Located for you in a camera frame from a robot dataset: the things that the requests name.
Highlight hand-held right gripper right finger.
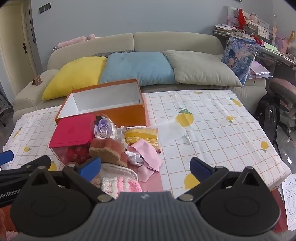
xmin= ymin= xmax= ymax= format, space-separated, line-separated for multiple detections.
xmin=176 ymin=157 xmax=271 ymax=202

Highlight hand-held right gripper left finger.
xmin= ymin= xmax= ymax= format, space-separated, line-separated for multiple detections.
xmin=22 ymin=156 xmax=116 ymax=202

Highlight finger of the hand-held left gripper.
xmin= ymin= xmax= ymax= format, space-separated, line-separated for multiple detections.
xmin=0 ymin=150 xmax=14 ymax=165
xmin=0 ymin=155 xmax=52 ymax=179

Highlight brown scrub sponge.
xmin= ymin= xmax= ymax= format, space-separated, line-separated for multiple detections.
xmin=88 ymin=138 xmax=129 ymax=168

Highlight pink white crochet piece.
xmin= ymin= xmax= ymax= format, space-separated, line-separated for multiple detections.
xmin=101 ymin=176 xmax=142 ymax=200

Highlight purple rose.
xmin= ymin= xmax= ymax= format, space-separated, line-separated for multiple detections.
xmin=94 ymin=115 xmax=117 ymax=139

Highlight clear plastic bag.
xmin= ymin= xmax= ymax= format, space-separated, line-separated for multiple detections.
xmin=159 ymin=119 xmax=192 ymax=146

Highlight pink cloth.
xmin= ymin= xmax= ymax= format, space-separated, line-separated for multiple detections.
xmin=126 ymin=139 xmax=162 ymax=181

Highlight yellow snack packet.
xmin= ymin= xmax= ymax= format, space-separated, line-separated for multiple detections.
xmin=125 ymin=127 xmax=161 ymax=153

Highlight orange cardboard box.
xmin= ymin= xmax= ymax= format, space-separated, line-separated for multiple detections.
xmin=54 ymin=79 xmax=151 ymax=127

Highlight lemon print checked tablecloth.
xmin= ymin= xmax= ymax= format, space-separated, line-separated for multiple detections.
xmin=3 ymin=89 xmax=292 ymax=193

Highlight red lidded clear box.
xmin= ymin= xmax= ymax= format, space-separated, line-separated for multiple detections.
xmin=48 ymin=113 xmax=96 ymax=167

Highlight pink fluffy fabric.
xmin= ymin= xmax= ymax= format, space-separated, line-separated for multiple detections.
xmin=6 ymin=230 xmax=21 ymax=241

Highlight metal rack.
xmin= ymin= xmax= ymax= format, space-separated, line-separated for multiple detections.
xmin=0 ymin=89 xmax=13 ymax=127

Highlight black backpack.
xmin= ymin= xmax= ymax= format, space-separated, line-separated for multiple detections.
xmin=254 ymin=93 xmax=281 ymax=145

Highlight yellow pillow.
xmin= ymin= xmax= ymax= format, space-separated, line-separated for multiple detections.
xmin=42 ymin=56 xmax=108 ymax=100

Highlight printed paper sheets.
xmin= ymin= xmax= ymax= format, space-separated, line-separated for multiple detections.
xmin=281 ymin=173 xmax=296 ymax=231

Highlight grey-green pillow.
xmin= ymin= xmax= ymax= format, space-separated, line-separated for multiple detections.
xmin=163 ymin=50 xmax=243 ymax=88

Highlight cream door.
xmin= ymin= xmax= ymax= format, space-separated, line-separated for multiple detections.
xmin=0 ymin=3 xmax=38 ymax=93

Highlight pink folder stack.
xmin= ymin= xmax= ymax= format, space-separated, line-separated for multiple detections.
xmin=248 ymin=61 xmax=273 ymax=80

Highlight blue printed pillow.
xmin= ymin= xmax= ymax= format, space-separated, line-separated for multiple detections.
xmin=221 ymin=37 xmax=260 ymax=86

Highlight pink desk chair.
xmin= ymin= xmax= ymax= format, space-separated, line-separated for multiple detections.
xmin=269 ymin=77 xmax=296 ymax=139

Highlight pink plush toy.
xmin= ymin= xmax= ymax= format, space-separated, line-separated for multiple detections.
xmin=57 ymin=34 xmax=96 ymax=49

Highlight beige sofa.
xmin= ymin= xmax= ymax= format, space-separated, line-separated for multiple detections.
xmin=13 ymin=32 xmax=267 ymax=123

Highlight white slanted desk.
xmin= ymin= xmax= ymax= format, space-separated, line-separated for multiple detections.
xmin=254 ymin=35 xmax=296 ymax=67

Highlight stack of books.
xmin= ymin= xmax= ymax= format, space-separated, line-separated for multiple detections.
xmin=213 ymin=23 xmax=236 ymax=36

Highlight red hanging ornament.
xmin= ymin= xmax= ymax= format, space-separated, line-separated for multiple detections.
xmin=237 ymin=9 xmax=247 ymax=29

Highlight narrow wall hanging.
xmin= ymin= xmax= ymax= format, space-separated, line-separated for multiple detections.
xmin=30 ymin=0 xmax=37 ymax=43

